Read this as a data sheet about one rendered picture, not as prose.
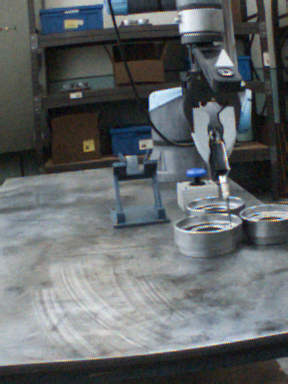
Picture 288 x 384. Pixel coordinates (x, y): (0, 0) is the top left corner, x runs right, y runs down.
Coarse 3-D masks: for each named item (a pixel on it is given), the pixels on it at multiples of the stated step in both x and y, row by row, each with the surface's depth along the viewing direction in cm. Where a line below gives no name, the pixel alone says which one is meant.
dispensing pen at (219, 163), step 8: (216, 136) 91; (216, 144) 88; (216, 152) 88; (216, 160) 87; (224, 160) 87; (216, 168) 87; (224, 168) 87; (216, 176) 89; (224, 176) 88; (224, 184) 87; (224, 192) 87
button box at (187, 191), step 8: (184, 184) 113; (192, 184) 111; (200, 184) 111; (208, 184) 111; (216, 184) 111; (184, 192) 109; (192, 192) 109; (200, 192) 109; (208, 192) 109; (216, 192) 109; (184, 200) 109; (192, 200) 109; (184, 208) 109
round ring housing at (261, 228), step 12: (276, 204) 92; (240, 216) 87; (252, 216) 91; (264, 216) 90; (276, 216) 89; (252, 228) 84; (264, 228) 83; (276, 228) 83; (252, 240) 85; (264, 240) 84; (276, 240) 84
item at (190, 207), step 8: (200, 200) 101; (208, 200) 102; (216, 200) 102; (224, 200) 101; (232, 200) 100; (240, 200) 98; (192, 208) 100; (208, 208) 99; (216, 208) 99; (224, 208) 98; (232, 208) 92; (240, 208) 94
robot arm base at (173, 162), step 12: (156, 144) 143; (168, 144) 140; (156, 156) 143; (168, 156) 140; (180, 156) 140; (192, 156) 141; (168, 168) 140; (180, 168) 140; (204, 168) 143; (168, 180) 140; (180, 180) 140
